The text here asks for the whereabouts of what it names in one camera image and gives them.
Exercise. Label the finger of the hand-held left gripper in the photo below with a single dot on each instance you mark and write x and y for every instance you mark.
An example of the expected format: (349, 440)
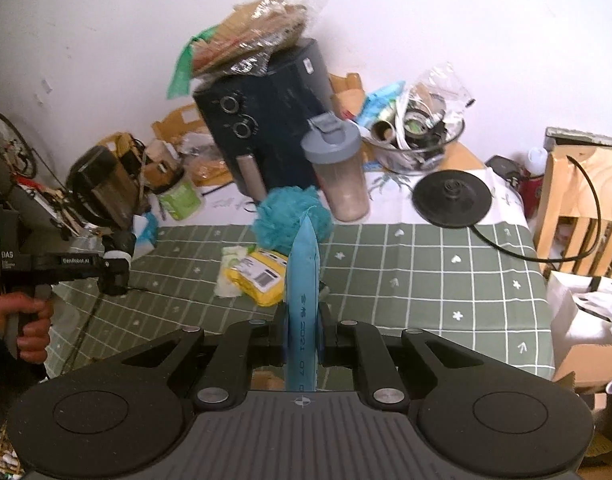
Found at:
(114, 282)

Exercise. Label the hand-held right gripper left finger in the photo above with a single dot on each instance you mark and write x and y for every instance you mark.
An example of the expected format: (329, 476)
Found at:
(284, 335)

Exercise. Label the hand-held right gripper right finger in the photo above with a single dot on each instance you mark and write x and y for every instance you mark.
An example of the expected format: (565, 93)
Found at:
(325, 340)

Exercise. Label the black socks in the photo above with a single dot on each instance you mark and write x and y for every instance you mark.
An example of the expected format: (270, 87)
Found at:
(120, 242)

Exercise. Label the blue tube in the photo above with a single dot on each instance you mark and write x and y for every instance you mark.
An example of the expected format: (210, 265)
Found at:
(302, 285)

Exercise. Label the yellow plastic packet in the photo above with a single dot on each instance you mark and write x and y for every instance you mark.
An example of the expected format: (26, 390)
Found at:
(256, 280)

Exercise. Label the pale green packet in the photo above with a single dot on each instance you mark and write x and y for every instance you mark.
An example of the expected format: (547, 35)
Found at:
(230, 260)

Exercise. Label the teal bath loofah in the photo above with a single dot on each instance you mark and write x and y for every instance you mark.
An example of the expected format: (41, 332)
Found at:
(281, 220)

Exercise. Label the person's left hand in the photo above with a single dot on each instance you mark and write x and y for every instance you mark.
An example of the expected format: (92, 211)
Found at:
(35, 332)

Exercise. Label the blue white tissue pack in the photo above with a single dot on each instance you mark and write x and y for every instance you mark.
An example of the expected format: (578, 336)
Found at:
(146, 235)

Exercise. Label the dark electric kettle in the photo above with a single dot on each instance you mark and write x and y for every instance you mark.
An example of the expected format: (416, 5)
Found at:
(105, 185)

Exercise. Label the green checked tablecloth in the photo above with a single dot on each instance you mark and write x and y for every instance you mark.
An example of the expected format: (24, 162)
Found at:
(411, 280)

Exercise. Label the green jar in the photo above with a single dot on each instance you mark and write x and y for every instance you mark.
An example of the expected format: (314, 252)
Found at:
(180, 200)

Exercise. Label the orange snack bag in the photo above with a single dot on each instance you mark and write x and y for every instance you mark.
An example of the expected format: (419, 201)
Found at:
(210, 175)

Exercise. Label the grey lid shaker bottle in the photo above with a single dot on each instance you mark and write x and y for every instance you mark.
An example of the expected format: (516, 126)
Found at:
(341, 180)

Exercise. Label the bicycle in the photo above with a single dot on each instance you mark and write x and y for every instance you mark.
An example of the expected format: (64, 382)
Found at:
(0, 116)

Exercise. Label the black kettle base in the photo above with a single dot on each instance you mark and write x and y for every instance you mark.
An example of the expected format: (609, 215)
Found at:
(451, 197)

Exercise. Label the black air fryer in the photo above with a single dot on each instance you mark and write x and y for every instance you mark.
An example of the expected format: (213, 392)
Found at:
(276, 125)

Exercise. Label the green plastic bag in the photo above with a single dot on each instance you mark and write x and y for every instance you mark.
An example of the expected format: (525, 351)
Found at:
(183, 67)

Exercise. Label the light blue packets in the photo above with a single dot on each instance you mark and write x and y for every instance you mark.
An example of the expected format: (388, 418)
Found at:
(381, 102)

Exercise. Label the white plastic bag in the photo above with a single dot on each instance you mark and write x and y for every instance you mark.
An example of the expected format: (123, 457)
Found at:
(566, 300)

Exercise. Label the black power adapter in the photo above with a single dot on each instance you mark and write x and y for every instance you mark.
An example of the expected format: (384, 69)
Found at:
(503, 170)

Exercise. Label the white red bottle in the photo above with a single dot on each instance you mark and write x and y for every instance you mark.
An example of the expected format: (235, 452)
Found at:
(533, 185)

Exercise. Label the cardboard box on floor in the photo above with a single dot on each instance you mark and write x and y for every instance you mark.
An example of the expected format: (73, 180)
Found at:
(586, 360)

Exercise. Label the light wooden chair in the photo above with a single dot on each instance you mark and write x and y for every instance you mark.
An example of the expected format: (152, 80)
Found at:
(566, 200)

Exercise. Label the clear plastic bag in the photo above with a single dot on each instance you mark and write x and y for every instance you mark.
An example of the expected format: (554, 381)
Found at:
(446, 87)

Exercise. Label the plastic bag of bread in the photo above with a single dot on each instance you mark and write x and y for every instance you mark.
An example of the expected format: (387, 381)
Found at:
(256, 25)

